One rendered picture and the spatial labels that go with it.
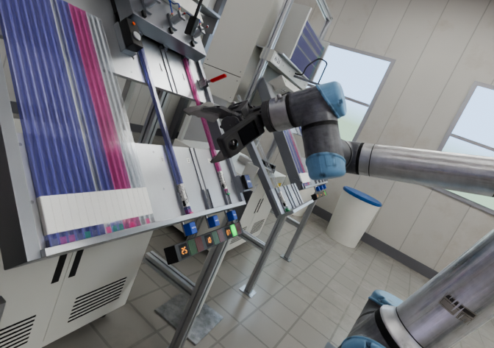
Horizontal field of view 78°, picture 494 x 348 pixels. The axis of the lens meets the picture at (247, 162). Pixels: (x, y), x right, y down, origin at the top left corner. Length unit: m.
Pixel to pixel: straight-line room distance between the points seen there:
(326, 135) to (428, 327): 0.35
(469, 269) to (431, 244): 3.72
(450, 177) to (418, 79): 3.72
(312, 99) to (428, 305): 0.40
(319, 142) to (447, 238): 3.75
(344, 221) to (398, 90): 1.80
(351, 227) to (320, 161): 3.10
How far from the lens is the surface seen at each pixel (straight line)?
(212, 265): 1.18
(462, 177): 0.70
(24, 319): 1.17
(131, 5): 0.93
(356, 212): 3.63
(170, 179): 0.79
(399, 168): 0.70
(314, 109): 0.62
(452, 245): 4.31
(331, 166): 0.60
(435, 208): 4.24
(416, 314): 0.60
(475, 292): 0.58
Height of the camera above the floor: 1.04
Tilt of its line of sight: 10 degrees down
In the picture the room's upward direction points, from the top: 23 degrees clockwise
